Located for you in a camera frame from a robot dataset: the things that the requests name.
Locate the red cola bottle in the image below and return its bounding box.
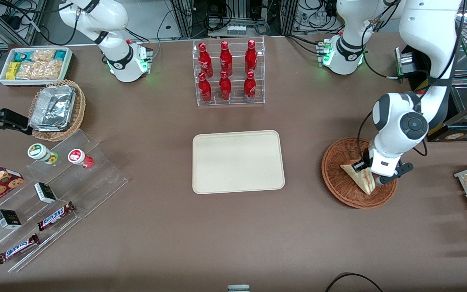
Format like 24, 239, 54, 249
244, 71, 257, 102
198, 73, 212, 103
245, 40, 258, 74
219, 41, 233, 76
219, 71, 232, 101
198, 43, 214, 77

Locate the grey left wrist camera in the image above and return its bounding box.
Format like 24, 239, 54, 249
381, 162, 413, 182

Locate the red lid white cup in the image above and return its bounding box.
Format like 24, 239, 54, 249
68, 149, 94, 169

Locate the silver metal box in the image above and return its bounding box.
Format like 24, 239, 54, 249
395, 47, 416, 78

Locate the black floor cable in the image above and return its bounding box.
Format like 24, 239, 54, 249
325, 273, 384, 292

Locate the small clear cracker bag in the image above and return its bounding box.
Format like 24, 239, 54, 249
31, 49, 56, 62

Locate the small black box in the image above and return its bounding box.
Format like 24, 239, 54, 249
0, 209, 22, 230
34, 182, 57, 203

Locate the green lid white cup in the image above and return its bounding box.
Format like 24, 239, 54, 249
28, 144, 58, 164

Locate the clear acrylic stepped stand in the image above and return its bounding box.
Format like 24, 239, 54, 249
0, 130, 129, 272

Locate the Snickers chocolate bar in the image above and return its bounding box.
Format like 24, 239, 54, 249
0, 234, 39, 264
38, 202, 75, 231

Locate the white rectangular snack bin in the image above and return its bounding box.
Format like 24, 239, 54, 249
0, 47, 73, 87

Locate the round brown wicker basket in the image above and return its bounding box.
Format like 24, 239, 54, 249
321, 137, 398, 209

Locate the clear acrylic bottle rack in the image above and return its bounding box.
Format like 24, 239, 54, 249
193, 36, 265, 107

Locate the aluminium foil tray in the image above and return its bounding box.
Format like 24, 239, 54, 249
30, 85, 76, 131

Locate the tan oval wicker basket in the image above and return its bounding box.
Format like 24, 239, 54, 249
29, 80, 86, 142

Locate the large clear cracker bag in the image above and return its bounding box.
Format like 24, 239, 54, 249
17, 61, 62, 79

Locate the cream plastic serving tray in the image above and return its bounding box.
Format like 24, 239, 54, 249
193, 130, 285, 194

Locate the triangular sandwich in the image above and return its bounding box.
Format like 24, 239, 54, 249
340, 162, 376, 195

